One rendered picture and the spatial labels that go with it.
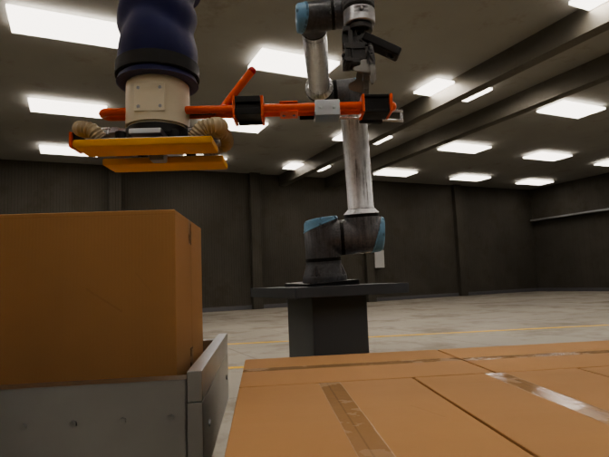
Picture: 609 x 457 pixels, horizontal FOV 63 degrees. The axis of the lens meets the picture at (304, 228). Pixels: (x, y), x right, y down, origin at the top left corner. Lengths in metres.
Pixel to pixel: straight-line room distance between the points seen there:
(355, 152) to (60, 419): 1.47
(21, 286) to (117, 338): 0.24
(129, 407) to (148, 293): 0.26
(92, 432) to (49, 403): 0.10
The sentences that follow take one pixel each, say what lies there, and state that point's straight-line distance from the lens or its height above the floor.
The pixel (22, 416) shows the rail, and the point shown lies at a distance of 1.12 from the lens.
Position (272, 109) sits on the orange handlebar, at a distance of 1.38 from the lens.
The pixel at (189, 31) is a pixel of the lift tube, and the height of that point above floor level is 1.47.
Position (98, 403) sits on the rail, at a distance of 1.07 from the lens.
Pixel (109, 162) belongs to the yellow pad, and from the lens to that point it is 1.51.
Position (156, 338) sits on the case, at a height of 0.66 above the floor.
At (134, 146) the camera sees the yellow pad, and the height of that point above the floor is 1.12.
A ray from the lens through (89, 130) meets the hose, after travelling 1.37.
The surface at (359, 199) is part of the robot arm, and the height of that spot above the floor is 1.10.
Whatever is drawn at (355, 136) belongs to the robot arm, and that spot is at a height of 1.36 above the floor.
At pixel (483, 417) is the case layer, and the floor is 0.54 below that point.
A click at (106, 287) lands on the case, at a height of 0.78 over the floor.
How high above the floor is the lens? 0.78
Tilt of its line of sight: 6 degrees up
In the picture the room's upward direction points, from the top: 2 degrees counter-clockwise
